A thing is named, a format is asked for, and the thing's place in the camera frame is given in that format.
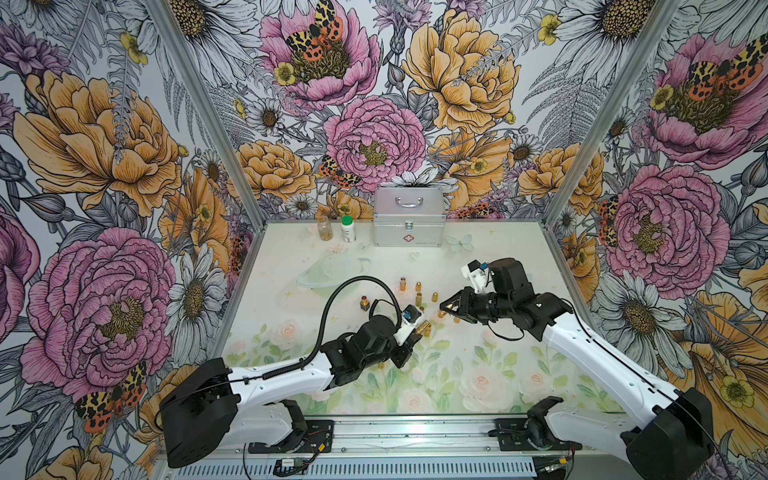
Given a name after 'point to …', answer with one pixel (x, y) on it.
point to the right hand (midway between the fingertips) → (443, 315)
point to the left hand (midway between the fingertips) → (412, 339)
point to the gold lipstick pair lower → (420, 329)
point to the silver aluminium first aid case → (409, 217)
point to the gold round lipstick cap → (418, 286)
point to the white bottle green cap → (348, 228)
